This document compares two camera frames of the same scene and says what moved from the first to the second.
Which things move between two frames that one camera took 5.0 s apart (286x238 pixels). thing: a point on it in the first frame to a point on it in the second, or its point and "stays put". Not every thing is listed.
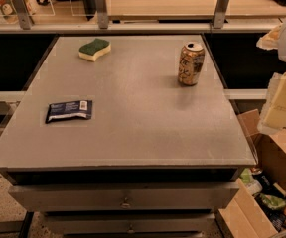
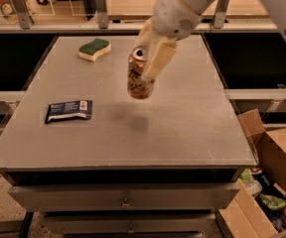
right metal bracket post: [221, 6] stays put
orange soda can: [191, 63] to [139, 87]
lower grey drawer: [129, 224] stays put
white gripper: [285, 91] to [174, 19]
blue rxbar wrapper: [64, 110] stays put
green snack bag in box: [272, 201] stays put
